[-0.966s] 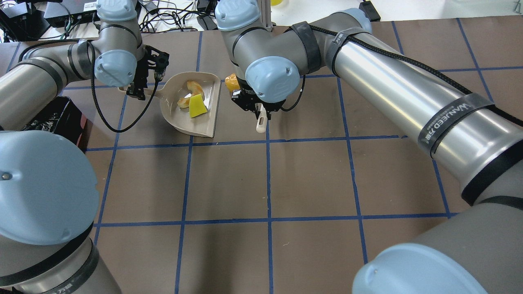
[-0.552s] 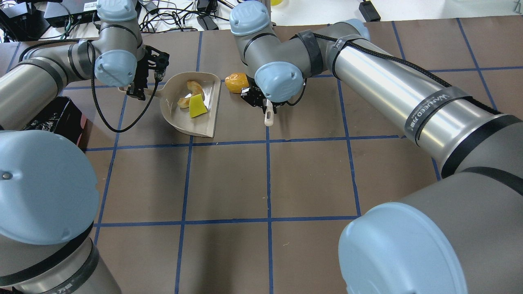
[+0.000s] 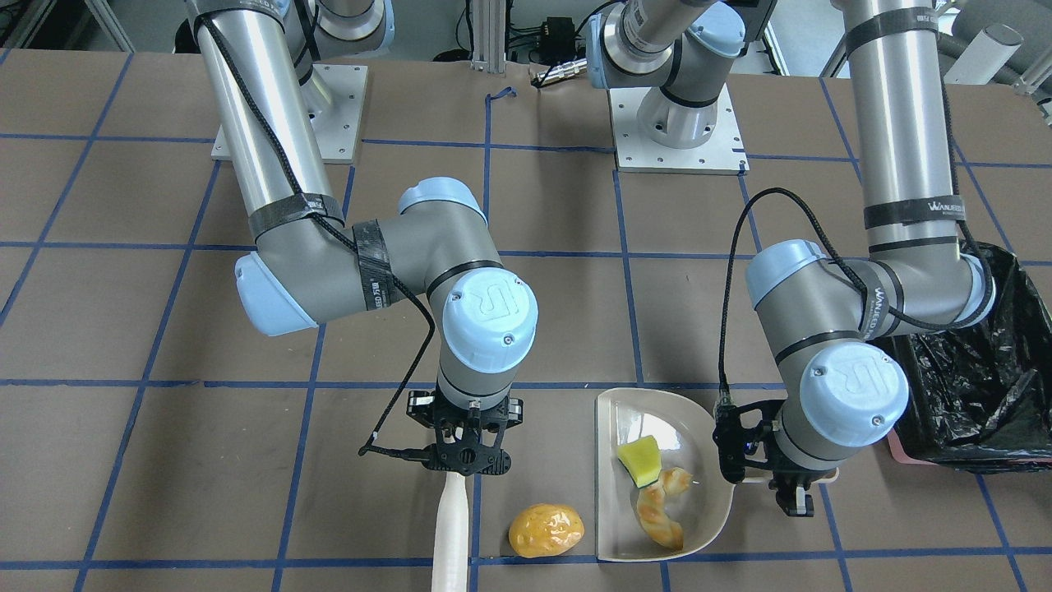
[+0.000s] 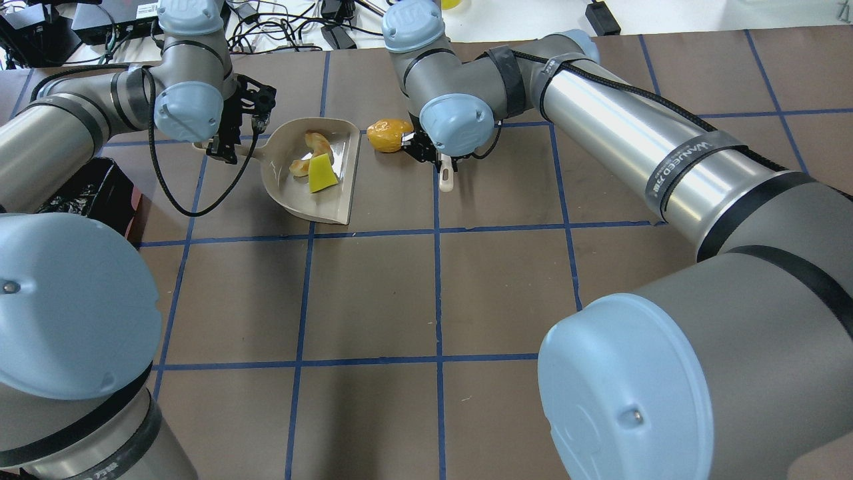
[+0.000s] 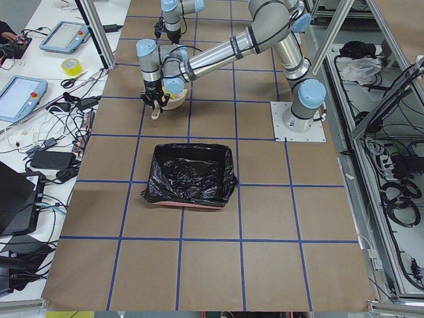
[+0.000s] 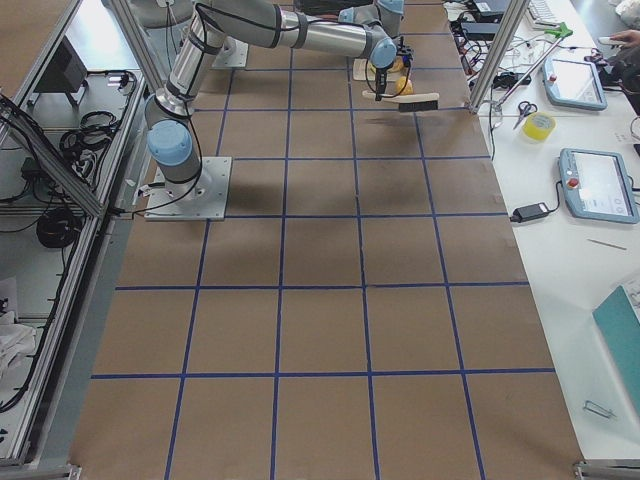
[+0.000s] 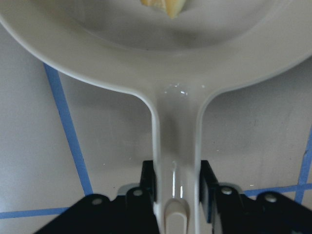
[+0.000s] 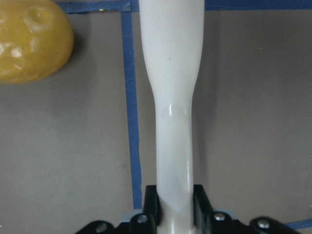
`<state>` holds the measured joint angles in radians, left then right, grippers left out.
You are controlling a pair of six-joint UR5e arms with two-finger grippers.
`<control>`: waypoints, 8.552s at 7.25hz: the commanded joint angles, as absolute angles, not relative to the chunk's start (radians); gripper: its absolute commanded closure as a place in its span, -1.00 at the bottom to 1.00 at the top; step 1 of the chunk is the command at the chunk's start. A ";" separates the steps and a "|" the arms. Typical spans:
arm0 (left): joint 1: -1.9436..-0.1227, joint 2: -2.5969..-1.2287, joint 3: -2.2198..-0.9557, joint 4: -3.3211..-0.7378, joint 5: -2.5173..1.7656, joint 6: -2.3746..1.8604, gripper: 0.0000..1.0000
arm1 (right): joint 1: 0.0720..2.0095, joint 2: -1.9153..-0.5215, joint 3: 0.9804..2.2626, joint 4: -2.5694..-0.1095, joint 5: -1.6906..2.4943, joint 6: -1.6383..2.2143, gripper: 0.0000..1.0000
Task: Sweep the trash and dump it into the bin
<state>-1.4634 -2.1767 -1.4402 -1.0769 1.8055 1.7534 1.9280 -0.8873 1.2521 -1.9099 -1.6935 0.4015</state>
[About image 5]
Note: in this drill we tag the aluminium frame post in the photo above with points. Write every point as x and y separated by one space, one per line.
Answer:
93 23

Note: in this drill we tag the black handled scissors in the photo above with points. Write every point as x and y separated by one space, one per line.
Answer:
68 83

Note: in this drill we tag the beige plastic dustpan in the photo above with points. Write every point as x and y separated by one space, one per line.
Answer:
175 101

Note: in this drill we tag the upper blue teach pendant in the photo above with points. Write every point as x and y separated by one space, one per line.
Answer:
65 37

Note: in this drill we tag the person hand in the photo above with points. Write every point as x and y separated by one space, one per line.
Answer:
9 36

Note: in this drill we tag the bin with black trash bag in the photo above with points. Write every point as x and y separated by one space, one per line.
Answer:
191 175

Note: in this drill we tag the white crumpled cloth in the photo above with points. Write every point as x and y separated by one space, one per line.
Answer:
363 71

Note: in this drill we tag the yellow tape roll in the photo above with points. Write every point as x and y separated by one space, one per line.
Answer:
72 67

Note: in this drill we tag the blue teach pendant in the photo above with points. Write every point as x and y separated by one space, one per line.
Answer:
20 96
65 37

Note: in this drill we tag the lower blue teach pendant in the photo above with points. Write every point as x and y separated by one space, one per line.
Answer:
20 96

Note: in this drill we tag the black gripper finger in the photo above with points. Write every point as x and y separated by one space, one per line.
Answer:
146 101
162 103

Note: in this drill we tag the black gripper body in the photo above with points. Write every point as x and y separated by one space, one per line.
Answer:
152 89

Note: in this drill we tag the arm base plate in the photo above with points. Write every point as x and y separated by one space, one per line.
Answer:
288 128

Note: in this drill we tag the black monitor stand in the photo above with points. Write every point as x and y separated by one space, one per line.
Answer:
20 195

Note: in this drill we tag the black laptop power brick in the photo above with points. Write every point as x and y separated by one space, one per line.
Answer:
52 160

